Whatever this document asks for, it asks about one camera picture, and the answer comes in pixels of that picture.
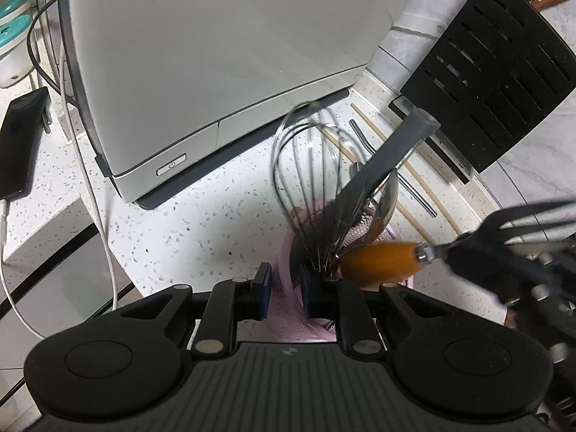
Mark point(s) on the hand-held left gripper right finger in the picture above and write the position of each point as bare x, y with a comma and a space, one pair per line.
305, 294

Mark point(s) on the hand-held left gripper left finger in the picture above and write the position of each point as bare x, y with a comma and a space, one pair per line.
268, 292

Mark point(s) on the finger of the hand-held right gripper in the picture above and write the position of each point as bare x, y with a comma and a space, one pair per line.
517, 229
481, 265

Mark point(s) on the pink mesh utensil holder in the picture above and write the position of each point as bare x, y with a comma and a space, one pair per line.
288, 306

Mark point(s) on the wooden chopstick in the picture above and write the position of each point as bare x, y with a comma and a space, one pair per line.
432, 201
418, 227

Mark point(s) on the metal chopstick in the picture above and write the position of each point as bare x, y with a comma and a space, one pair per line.
418, 195

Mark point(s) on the metal spoon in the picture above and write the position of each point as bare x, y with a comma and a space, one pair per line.
387, 202

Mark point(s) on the black knife block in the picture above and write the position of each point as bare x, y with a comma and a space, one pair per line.
495, 67

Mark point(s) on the white countertop appliance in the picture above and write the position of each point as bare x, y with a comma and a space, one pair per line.
225, 54

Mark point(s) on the black smartphone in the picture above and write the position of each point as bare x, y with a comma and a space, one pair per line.
20, 144

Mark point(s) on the white cup teal lid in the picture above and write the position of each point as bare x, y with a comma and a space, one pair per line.
11, 4
13, 54

